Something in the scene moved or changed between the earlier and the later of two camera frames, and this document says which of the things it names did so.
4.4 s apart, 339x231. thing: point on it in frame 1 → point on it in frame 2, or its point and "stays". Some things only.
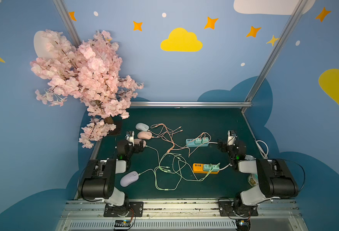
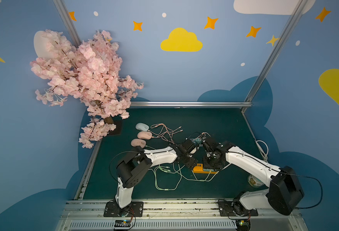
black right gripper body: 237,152 → 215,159
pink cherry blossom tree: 90,70 stays
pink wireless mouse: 145,135 stays
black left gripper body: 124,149 → 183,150
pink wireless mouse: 137,141 stays
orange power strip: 199,168 stays
